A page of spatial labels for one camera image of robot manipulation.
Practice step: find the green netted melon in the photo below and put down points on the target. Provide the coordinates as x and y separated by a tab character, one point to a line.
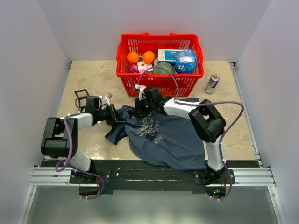
163	68

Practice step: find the aluminium extrusion rail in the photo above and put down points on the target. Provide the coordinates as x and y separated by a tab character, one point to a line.
43	176

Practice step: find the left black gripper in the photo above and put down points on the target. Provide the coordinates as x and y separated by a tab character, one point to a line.
115	117

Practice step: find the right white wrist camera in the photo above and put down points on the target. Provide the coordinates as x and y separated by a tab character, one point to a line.
140	89

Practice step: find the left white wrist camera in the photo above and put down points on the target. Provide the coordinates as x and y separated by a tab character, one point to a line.
105	100

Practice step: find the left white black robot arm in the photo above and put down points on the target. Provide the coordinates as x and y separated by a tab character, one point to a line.
60	137

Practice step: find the silver blue energy drink can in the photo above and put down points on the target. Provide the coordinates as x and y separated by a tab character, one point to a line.
212	83

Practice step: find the right orange fruit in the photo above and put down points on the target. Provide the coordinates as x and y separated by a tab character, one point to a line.
148	57

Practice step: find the navy blue printed t-shirt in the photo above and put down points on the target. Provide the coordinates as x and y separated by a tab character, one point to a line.
160	140

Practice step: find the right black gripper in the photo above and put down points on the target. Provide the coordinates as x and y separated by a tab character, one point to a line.
139	111

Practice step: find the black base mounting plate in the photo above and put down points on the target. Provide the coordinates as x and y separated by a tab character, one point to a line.
134	175

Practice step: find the red plastic shopping basket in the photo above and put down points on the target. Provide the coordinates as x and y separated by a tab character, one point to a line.
143	42

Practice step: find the blue plastic snack bag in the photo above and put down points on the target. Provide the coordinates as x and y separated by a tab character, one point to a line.
186	61

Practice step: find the left orange fruit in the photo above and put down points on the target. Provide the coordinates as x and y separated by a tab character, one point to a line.
133	57

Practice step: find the orange fruit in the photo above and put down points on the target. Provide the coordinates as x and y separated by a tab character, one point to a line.
148	57
133	57

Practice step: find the pink white small box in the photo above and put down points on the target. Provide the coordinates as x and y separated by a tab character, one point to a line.
143	66

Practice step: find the magenta small box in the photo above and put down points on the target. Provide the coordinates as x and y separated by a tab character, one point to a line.
133	68

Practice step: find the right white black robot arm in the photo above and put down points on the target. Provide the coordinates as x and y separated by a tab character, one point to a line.
205	118

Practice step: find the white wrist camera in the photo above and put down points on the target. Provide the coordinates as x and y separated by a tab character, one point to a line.
105	100
140	89

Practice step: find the blue white carton box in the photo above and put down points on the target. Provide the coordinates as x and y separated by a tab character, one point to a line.
168	55

